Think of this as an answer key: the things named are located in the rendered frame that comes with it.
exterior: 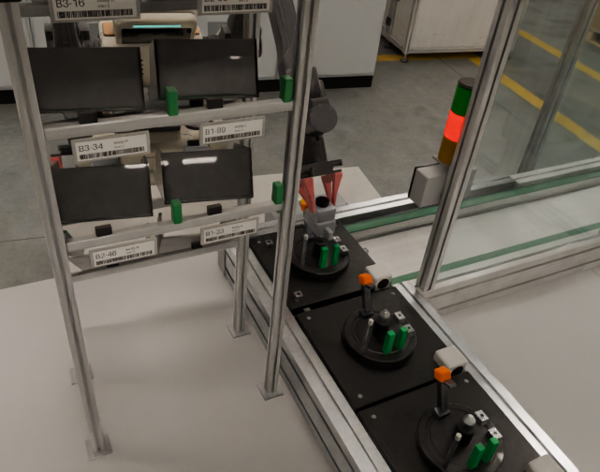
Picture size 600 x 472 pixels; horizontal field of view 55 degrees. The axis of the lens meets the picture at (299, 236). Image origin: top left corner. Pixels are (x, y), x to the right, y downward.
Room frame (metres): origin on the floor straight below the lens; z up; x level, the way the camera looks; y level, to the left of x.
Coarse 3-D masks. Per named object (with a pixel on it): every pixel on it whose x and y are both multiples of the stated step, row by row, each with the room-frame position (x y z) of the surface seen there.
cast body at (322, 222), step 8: (320, 200) 1.00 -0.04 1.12; (328, 200) 1.01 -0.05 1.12; (320, 208) 0.99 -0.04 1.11; (328, 208) 0.99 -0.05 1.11; (304, 216) 1.02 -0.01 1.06; (312, 216) 1.00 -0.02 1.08; (320, 216) 0.98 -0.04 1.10; (328, 216) 0.99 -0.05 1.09; (312, 224) 0.99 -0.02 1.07; (320, 224) 0.98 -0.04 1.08; (328, 224) 0.98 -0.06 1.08; (320, 232) 0.98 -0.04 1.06; (328, 232) 0.97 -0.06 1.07; (328, 240) 0.96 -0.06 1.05
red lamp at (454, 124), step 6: (450, 114) 0.98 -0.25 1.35; (456, 114) 0.97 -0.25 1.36; (450, 120) 0.98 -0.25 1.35; (456, 120) 0.97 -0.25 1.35; (462, 120) 0.96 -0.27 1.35; (450, 126) 0.97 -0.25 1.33; (456, 126) 0.97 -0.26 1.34; (444, 132) 0.99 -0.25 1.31; (450, 132) 0.97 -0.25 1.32; (456, 132) 0.97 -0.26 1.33; (450, 138) 0.97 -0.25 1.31; (456, 138) 0.96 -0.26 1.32
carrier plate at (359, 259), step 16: (336, 224) 1.14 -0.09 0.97; (256, 240) 1.04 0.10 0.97; (272, 240) 1.05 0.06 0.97; (352, 240) 1.08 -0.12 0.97; (256, 256) 0.99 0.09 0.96; (272, 256) 0.99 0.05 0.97; (352, 256) 1.02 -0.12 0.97; (368, 256) 1.03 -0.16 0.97; (272, 272) 0.94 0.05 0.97; (352, 272) 0.97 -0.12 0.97; (288, 288) 0.89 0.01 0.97; (304, 288) 0.89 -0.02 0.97; (320, 288) 0.90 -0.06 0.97; (336, 288) 0.91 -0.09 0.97; (352, 288) 0.91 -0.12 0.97; (384, 288) 0.94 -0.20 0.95; (288, 304) 0.84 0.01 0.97; (304, 304) 0.85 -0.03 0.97; (320, 304) 0.86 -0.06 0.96
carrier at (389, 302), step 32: (320, 320) 0.81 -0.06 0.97; (352, 320) 0.80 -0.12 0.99; (384, 320) 0.76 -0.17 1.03; (416, 320) 0.84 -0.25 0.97; (320, 352) 0.73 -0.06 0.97; (352, 352) 0.73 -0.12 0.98; (384, 352) 0.72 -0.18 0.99; (416, 352) 0.75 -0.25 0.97; (448, 352) 0.75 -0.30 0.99; (352, 384) 0.66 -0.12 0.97; (384, 384) 0.67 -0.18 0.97; (416, 384) 0.68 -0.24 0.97
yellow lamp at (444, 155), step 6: (444, 138) 0.98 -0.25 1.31; (444, 144) 0.98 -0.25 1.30; (450, 144) 0.97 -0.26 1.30; (456, 144) 0.96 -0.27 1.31; (444, 150) 0.97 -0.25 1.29; (450, 150) 0.97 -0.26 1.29; (438, 156) 0.98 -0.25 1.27; (444, 156) 0.97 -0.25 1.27; (450, 156) 0.96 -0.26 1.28; (444, 162) 0.97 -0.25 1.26; (450, 162) 0.96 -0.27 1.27
